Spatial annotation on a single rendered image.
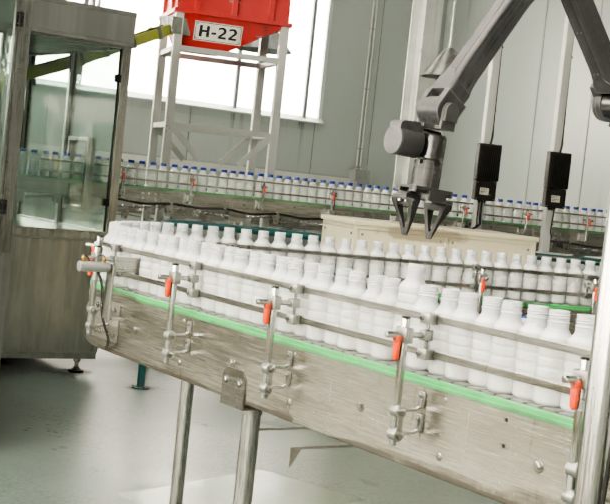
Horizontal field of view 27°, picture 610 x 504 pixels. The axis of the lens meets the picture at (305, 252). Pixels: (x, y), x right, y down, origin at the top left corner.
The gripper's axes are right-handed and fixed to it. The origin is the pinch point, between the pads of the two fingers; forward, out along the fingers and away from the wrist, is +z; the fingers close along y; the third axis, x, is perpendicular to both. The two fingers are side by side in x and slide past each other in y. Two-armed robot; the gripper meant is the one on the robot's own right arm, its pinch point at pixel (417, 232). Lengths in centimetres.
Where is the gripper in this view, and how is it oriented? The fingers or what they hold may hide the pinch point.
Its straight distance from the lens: 250.5
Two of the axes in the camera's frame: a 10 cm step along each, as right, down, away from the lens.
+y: -8.1, -1.2, -5.7
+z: -1.6, 9.9, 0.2
